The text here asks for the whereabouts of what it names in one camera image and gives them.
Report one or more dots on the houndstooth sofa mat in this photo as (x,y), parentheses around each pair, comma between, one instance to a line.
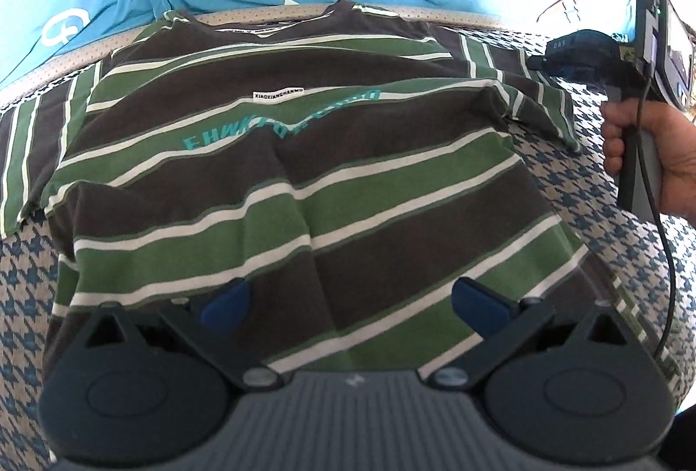
(598,210)

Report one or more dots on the green brown striped t-shirt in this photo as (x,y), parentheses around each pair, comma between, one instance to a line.
(326,166)

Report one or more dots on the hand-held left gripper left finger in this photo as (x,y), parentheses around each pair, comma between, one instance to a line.
(225,306)

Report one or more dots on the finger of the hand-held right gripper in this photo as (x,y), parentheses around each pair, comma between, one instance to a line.
(552,63)

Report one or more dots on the person's right hand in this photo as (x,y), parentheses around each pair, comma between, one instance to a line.
(679,161)

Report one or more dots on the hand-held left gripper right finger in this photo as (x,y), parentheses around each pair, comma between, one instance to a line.
(481,306)

